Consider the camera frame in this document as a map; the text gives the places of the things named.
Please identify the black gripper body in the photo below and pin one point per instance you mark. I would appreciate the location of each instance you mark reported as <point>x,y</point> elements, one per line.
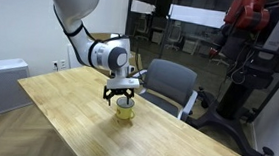
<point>118,91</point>

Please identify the yellow enamel mug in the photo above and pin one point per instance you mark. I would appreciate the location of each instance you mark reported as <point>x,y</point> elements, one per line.
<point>125,112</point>

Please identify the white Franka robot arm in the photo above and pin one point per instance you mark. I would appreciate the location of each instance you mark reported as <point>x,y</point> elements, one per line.
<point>83,23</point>

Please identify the grey office chair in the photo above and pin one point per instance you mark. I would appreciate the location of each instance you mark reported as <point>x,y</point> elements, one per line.
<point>169,87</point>

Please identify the white background office chair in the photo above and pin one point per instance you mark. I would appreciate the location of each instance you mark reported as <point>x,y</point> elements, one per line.
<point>174,37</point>

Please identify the white paper sheet on glass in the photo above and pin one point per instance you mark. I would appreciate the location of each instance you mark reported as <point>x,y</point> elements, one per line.
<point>143,6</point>
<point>196,15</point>

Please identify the white grey low cabinet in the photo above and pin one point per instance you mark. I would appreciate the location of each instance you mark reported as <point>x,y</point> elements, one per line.
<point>3,84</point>

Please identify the red and black Baxter robot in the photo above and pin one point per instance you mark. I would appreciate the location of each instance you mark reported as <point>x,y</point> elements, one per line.
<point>260,34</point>

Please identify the white wall power outlet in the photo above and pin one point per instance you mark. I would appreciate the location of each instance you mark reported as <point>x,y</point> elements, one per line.
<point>59,64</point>

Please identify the black wheeled robot pedestal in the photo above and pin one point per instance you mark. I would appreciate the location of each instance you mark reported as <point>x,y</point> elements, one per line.
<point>233,118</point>

